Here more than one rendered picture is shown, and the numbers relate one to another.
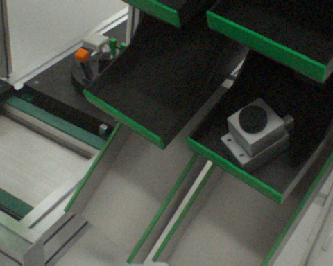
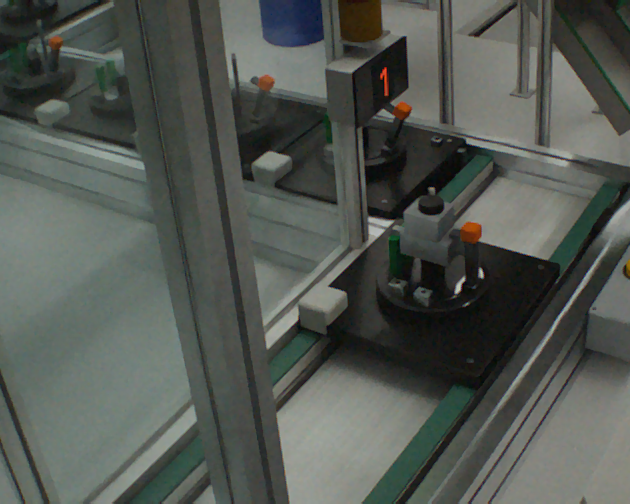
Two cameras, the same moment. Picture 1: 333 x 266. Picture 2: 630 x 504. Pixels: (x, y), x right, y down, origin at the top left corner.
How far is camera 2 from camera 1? 1.64 m
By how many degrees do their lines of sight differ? 62
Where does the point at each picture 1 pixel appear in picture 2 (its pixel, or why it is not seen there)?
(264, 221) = not seen: outside the picture
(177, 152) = (588, 33)
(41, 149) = (484, 217)
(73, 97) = (411, 171)
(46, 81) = (379, 194)
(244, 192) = not seen: hidden behind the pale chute
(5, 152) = (500, 241)
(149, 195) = (615, 71)
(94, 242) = not seen: hidden behind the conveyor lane
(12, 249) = not seen: outside the picture
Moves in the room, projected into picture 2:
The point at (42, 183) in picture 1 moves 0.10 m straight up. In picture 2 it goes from (542, 208) to (545, 148)
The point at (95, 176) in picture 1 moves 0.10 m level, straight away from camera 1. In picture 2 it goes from (607, 92) to (544, 97)
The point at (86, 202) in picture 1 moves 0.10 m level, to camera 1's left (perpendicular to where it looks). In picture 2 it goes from (616, 121) to (625, 153)
